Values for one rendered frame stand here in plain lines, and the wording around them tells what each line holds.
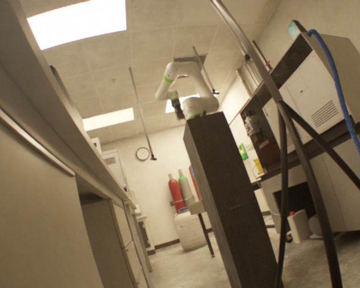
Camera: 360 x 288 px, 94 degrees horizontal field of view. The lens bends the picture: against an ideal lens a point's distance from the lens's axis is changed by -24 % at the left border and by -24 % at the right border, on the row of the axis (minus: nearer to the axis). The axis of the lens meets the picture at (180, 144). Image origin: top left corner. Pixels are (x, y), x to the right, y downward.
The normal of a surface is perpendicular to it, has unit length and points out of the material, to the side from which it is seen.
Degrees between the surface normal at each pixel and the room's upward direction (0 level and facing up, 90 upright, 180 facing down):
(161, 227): 90
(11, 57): 180
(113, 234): 90
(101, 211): 90
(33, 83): 180
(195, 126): 90
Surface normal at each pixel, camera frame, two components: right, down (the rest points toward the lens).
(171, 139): 0.14, -0.35
